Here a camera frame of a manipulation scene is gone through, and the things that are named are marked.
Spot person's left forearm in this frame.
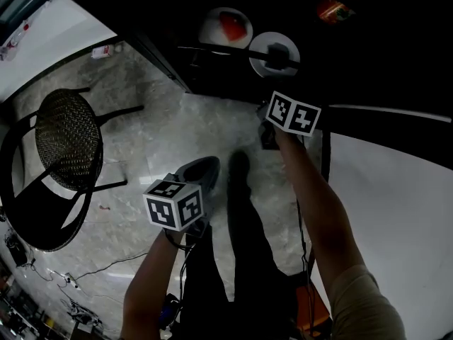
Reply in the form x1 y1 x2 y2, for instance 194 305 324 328
120 227 187 340

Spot black box device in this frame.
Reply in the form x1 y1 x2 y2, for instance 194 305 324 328
5 234 28 267

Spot beige shirt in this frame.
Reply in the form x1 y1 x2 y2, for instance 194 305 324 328
327 263 408 340

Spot black power strip cable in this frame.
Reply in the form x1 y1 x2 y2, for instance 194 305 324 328
73 252 150 280

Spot white plate with red food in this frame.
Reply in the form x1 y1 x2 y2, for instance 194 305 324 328
197 7 254 49

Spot black trousers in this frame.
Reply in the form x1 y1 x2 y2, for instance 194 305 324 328
176 186 309 340

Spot black screen recorder device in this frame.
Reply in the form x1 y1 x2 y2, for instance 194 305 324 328
157 294 182 329

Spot red food slice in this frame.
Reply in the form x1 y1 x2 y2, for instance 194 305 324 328
218 11 247 43

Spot black mini fridge cabinet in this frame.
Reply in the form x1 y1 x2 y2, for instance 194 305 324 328
81 0 453 171

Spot person's right forearm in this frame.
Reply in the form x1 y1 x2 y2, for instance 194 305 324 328
274 131 358 294

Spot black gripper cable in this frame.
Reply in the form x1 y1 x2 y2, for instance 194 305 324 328
163 228 196 298
295 196 320 336

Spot black wicker chair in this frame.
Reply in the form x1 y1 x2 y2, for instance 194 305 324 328
0 86 145 252

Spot black cube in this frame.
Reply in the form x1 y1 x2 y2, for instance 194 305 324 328
265 42 291 72

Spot white red small carton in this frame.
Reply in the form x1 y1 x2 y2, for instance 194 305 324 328
91 44 123 60

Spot tangled cable bundle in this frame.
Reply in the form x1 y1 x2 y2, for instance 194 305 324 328
67 299 102 327

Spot black shoe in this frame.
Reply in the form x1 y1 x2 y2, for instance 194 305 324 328
226 149 252 191

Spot orange seat stool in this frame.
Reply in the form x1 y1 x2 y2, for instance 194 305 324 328
295 283 333 333

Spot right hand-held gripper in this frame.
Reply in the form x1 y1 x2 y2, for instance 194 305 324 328
256 90 322 151

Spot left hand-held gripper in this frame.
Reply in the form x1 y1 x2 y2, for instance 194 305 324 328
142 156 222 239

